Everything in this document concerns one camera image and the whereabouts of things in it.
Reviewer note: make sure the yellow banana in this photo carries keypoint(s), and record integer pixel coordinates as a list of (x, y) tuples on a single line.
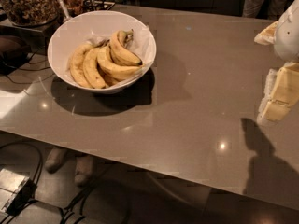
[(75, 64), (114, 70), (91, 71), (124, 55)]

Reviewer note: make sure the dark round object left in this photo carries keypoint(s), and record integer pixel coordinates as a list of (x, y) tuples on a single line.
[(13, 53)]

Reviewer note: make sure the white bowl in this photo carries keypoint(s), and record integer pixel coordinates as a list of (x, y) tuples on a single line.
[(77, 30)]

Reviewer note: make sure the left white sock foot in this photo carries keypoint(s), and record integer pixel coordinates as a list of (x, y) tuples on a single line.
[(55, 159)]

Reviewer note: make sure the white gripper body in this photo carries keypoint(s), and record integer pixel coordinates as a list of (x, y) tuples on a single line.
[(288, 34)]

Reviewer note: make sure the silver box on floor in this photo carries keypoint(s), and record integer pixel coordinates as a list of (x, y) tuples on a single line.
[(13, 190)]

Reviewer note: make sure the white sock foot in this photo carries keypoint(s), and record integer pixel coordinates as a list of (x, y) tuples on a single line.
[(84, 170), (55, 159)]

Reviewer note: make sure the right white sock foot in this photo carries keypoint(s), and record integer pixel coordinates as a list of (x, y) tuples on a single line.
[(84, 170)]

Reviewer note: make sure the white spoon handle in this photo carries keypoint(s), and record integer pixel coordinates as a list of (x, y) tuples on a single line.
[(67, 17)]

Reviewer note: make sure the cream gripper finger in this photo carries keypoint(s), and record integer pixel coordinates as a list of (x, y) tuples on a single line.
[(267, 35), (281, 93)]

